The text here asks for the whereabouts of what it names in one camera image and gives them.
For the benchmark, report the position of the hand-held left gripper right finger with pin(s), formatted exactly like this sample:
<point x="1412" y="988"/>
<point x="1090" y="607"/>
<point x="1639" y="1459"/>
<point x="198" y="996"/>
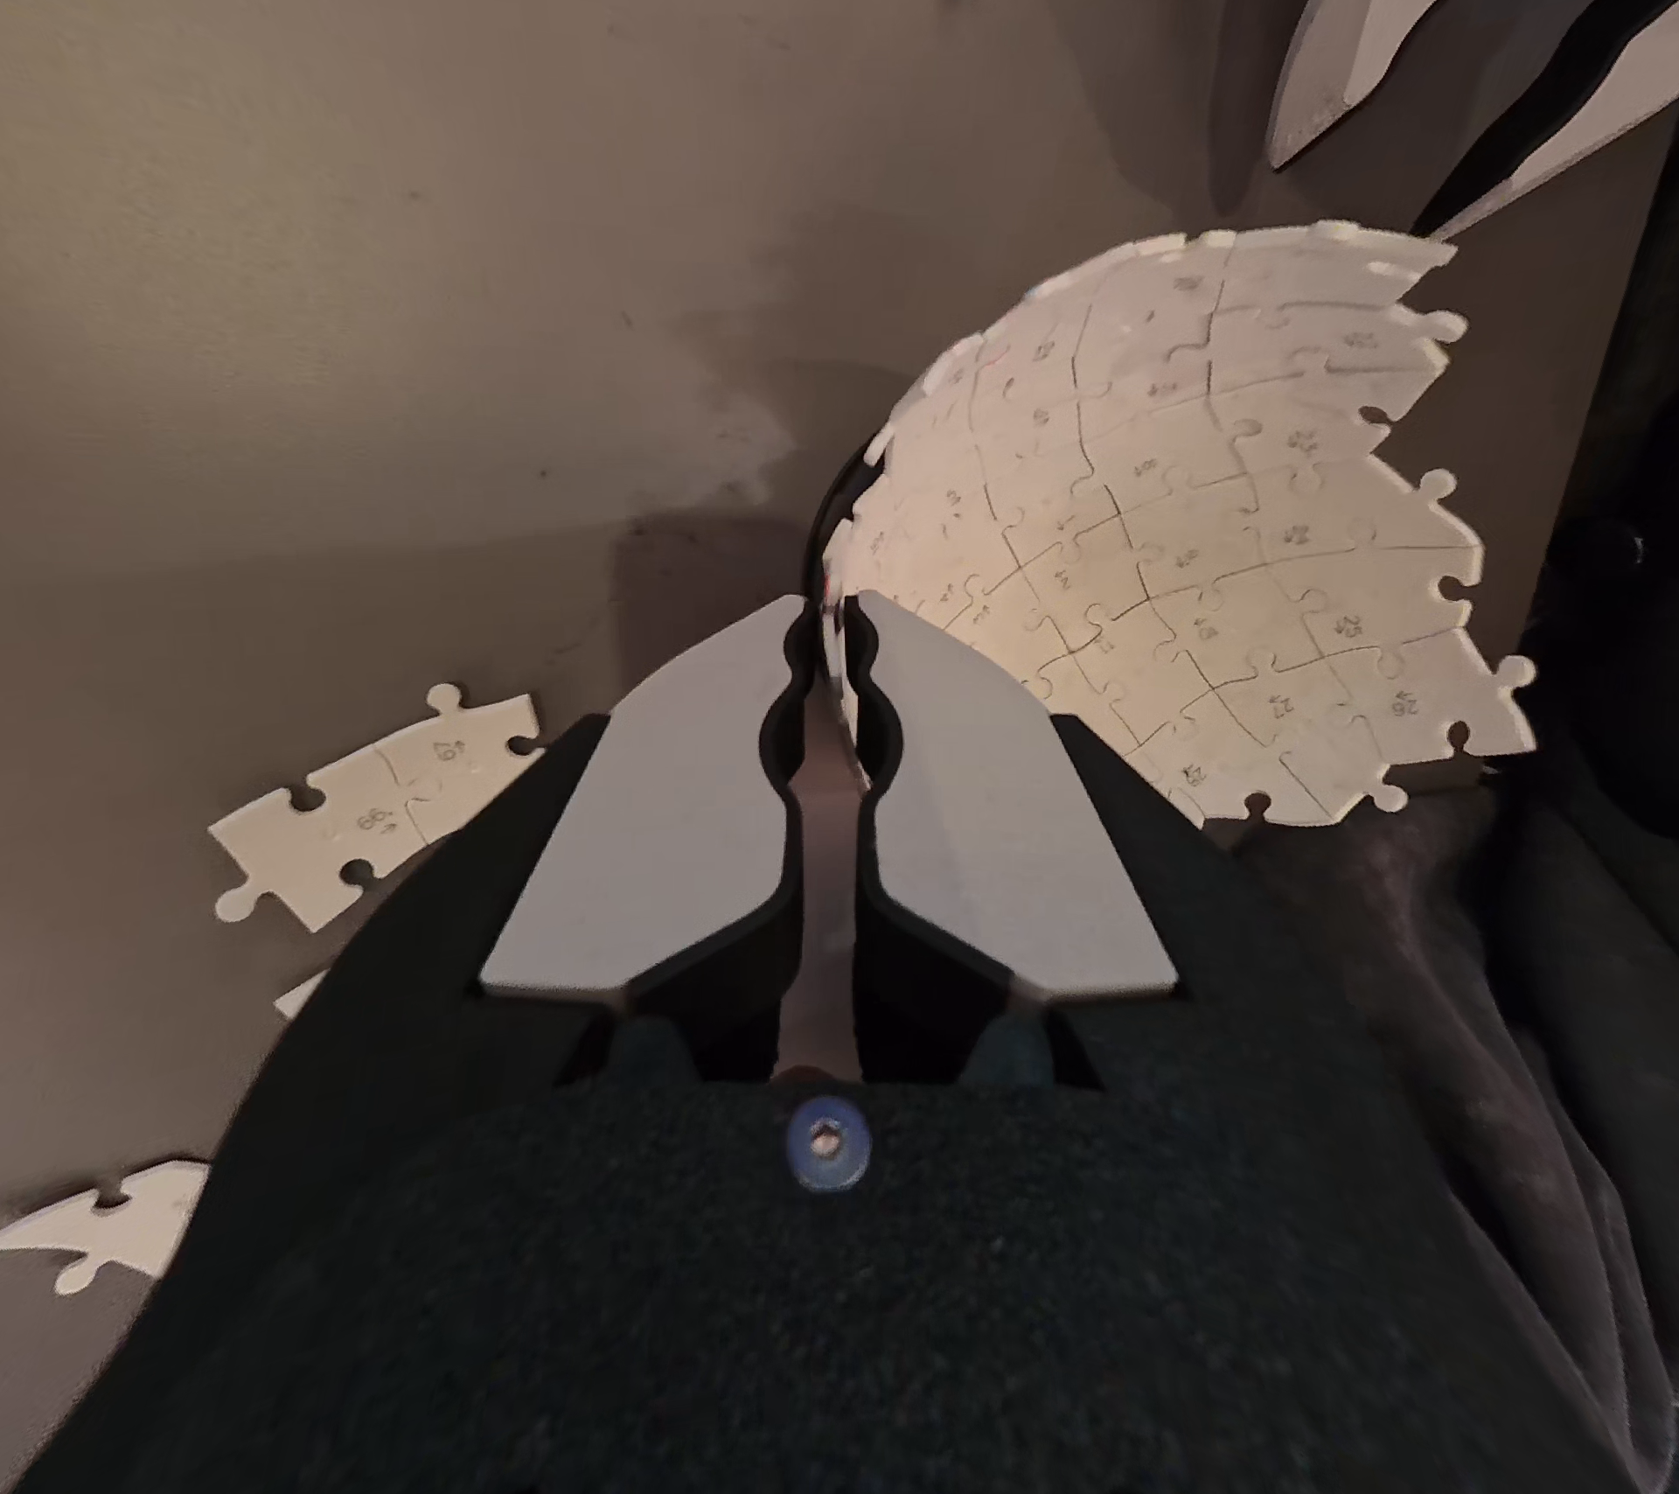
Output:
<point x="1024" y="865"/>

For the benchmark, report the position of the partly built white puzzle ball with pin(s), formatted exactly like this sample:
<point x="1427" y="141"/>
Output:
<point x="1180" y="537"/>

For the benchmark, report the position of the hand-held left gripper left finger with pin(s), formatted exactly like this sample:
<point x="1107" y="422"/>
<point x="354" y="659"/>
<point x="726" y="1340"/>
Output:
<point x="657" y="851"/>

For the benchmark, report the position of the puzzle pieces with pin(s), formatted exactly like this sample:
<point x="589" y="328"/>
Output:
<point x="329" y="840"/>

